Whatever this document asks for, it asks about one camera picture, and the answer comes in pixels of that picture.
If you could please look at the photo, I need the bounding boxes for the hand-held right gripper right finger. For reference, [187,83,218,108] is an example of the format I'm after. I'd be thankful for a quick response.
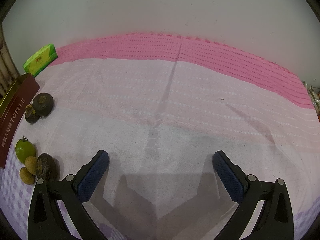
[212,151,295,240]

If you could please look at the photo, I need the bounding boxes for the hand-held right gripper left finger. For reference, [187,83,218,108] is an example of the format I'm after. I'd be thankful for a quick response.
[27,150,110,240]

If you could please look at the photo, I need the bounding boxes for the dark mangosteen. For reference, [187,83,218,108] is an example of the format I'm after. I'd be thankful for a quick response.
[32,93,54,118]
[24,104,43,124]
[36,153,60,182]

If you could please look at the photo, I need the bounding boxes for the brown longan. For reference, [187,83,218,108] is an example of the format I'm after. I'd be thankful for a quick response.
[25,156,38,175]
[19,167,36,185]

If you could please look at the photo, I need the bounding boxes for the green tomato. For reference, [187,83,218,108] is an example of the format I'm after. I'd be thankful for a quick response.
[15,135,37,164]

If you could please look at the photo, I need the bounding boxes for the maroon tin box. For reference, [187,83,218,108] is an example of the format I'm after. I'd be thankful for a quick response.
[0,73,40,168]

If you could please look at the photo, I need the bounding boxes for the pink and purple checked cloth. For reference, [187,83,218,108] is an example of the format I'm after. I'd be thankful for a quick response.
[0,31,317,240]

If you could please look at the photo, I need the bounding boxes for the clear plastic wrapper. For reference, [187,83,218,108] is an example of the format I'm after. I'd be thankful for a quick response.
[302,80,320,110]

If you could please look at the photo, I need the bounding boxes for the green tissue pack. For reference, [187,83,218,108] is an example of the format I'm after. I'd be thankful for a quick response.
[23,44,58,78]

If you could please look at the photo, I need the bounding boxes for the beige ribbed curtain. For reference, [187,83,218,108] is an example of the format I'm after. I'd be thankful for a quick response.
[0,27,20,98]

